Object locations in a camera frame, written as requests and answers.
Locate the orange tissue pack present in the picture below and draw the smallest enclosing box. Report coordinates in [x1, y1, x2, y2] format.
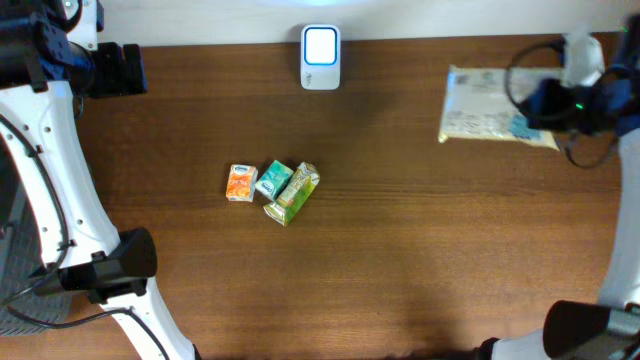
[226, 164, 258, 202]

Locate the grey plastic mesh basket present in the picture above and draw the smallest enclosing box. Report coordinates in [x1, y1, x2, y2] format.
[1, 146, 71, 323]

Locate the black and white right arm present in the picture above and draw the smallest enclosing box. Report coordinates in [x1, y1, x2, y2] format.
[471, 14, 639, 360]

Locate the teal tissue pack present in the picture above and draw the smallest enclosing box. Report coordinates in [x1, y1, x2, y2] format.
[255, 160, 294, 201]

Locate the white barcode scanner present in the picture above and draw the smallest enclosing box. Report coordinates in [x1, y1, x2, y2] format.
[300, 24, 342, 91]

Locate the green yellow drink carton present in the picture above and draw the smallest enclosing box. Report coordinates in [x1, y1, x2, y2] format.
[264, 162, 320, 226]

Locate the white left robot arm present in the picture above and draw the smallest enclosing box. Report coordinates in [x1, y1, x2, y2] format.
[1, 1, 199, 359]

